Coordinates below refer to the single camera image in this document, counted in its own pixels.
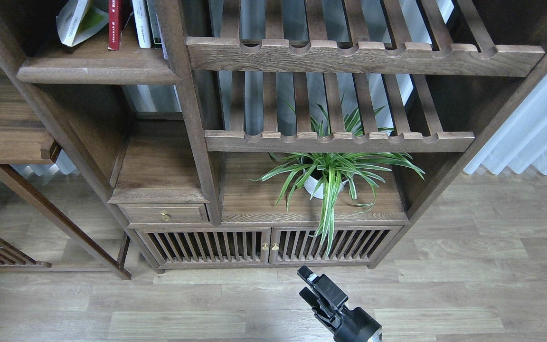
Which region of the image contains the yellow-green book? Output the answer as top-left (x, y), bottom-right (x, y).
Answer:
top-left (56, 0), bottom-right (109, 47)

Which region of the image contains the brass drawer knob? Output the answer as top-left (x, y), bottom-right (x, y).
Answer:
top-left (160, 211), bottom-right (171, 222)

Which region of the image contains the white curtain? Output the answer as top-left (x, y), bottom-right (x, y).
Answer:
top-left (463, 75), bottom-right (547, 175)

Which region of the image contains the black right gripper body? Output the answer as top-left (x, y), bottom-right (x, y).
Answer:
top-left (312, 275), bottom-right (382, 342)

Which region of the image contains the dark wooden bookshelf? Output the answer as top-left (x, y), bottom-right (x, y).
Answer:
top-left (0, 0), bottom-right (547, 273)

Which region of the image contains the white plant pot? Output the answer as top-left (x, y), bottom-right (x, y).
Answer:
top-left (302, 169), bottom-right (348, 200)

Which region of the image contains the pale purple upright book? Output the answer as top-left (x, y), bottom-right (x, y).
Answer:
top-left (155, 0), bottom-right (169, 60)

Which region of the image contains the green spider plant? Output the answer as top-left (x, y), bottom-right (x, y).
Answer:
top-left (250, 97), bottom-right (426, 258)

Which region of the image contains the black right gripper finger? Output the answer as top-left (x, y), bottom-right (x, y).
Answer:
top-left (297, 266), bottom-right (319, 285)
top-left (299, 287), bottom-right (321, 312)

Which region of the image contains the red book with photos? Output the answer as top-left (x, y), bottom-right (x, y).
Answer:
top-left (108, 0), bottom-right (133, 51)

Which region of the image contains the white upright book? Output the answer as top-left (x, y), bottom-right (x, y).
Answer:
top-left (132, 0), bottom-right (152, 48)

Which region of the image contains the dark upright book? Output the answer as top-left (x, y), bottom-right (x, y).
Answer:
top-left (146, 0), bottom-right (162, 50)

